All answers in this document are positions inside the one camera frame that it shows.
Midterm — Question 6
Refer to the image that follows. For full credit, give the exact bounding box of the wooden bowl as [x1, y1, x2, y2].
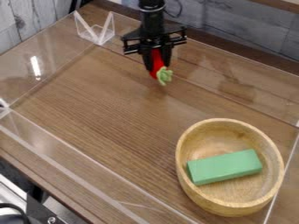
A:
[175, 118, 284, 217]

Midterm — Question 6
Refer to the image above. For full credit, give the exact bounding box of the black cable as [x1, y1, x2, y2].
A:
[0, 202, 30, 224]

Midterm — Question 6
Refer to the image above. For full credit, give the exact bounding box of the black metal table bracket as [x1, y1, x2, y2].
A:
[25, 185, 60, 224]

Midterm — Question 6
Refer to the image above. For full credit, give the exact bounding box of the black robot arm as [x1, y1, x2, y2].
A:
[121, 0, 187, 72]

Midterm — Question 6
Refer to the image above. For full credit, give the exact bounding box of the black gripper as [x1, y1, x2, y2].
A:
[121, 25, 187, 71]

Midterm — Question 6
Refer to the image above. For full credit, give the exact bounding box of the green rectangular block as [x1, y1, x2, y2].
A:
[187, 149, 263, 186]

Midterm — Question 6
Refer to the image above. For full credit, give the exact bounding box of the clear acrylic corner bracket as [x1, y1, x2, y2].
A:
[73, 10, 116, 46]

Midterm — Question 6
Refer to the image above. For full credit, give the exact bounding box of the red felt strawberry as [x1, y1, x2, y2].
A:
[149, 49, 173, 86]

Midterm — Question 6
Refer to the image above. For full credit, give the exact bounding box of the clear acrylic enclosure wall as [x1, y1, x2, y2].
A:
[0, 17, 299, 224]

